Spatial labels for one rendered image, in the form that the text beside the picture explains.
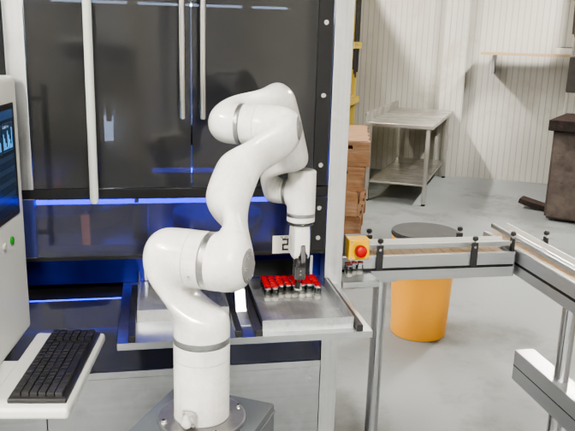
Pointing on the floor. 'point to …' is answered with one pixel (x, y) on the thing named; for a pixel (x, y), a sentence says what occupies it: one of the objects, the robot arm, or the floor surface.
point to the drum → (420, 292)
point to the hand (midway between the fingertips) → (299, 271)
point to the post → (335, 193)
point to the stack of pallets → (356, 178)
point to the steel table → (397, 175)
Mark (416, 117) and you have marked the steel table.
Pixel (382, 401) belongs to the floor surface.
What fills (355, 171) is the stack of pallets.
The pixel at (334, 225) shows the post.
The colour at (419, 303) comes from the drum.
